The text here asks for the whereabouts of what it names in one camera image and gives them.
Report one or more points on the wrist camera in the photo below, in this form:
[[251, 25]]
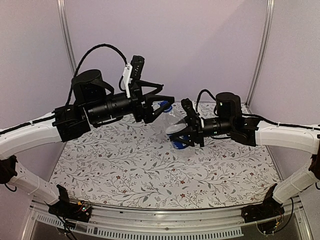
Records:
[[191, 114], [132, 72]]

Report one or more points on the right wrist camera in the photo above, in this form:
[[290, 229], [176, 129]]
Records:
[[191, 114]]

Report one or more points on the aluminium corner post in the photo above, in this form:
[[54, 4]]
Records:
[[61, 7], [270, 5]]

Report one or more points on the aluminium front rail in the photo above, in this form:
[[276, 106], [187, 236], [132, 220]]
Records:
[[124, 223]]

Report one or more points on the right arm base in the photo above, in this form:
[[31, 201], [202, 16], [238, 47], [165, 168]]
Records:
[[261, 211]]

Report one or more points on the blue bottle cap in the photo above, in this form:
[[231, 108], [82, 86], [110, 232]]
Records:
[[166, 109]]

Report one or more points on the small clear bottle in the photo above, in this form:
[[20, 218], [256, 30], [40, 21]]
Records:
[[159, 127]]

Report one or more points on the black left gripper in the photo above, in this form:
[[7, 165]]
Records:
[[147, 113]]

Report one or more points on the floral tablecloth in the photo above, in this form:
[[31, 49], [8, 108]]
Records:
[[132, 164]]

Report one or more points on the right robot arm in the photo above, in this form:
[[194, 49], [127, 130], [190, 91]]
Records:
[[254, 130]]

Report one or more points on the left aluminium corner post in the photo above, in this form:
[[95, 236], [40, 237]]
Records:
[[61, 7]]

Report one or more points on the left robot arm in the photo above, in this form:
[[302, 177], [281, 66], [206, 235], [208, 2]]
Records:
[[96, 104]]

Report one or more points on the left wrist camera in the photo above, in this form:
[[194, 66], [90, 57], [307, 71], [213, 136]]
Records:
[[132, 72]]

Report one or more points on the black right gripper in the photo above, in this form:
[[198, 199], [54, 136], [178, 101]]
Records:
[[197, 135]]

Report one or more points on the right aluminium corner post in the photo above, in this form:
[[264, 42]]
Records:
[[270, 5]]

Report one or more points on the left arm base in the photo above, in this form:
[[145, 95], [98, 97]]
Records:
[[64, 208]]

